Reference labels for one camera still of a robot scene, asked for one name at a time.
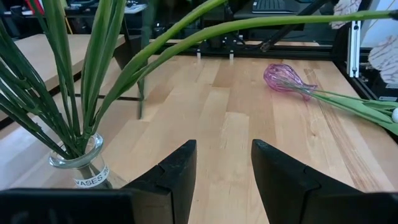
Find purple glass vase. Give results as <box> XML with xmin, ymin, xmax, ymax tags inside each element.
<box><xmin>263</xmin><ymin>63</ymin><xmax>318</xmax><ymax>101</ymax></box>

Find black keyboard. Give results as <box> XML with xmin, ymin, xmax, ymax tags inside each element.
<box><xmin>251</xmin><ymin>0</ymin><xmax>287</xmax><ymax>14</ymax></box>

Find black aluminium table frame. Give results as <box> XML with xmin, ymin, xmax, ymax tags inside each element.
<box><xmin>149</xmin><ymin>0</ymin><xmax>398</xmax><ymax>100</ymax></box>

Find silver aluminium bracket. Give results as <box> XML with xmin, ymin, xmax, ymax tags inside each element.
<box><xmin>346</xmin><ymin>20</ymin><xmax>362</xmax><ymax>78</ymax></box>

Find wooden shelf black frame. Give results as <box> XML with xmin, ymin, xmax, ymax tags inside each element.
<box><xmin>0</xmin><ymin>32</ymin><xmax>149</xmax><ymax>131</ymax></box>

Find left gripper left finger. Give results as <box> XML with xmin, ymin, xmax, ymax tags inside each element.
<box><xmin>0</xmin><ymin>139</ymin><xmax>198</xmax><ymax>224</ymax></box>

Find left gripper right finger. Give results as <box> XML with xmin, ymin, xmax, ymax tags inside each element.
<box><xmin>251</xmin><ymin>139</ymin><xmax>398</xmax><ymax>224</ymax></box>

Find clear glass vase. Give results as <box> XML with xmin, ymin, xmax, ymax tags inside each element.
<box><xmin>48</xmin><ymin>133</ymin><xmax>128</xmax><ymax>190</ymax></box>

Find red container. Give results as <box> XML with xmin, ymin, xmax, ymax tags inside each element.
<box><xmin>24</xmin><ymin>0</ymin><xmax>46</xmax><ymax>16</ymax></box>

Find red artificial tulip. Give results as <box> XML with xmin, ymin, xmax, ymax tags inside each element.
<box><xmin>313</xmin><ymin>93</ymin><xmax>398</xmax><ymax>136</ymax></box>

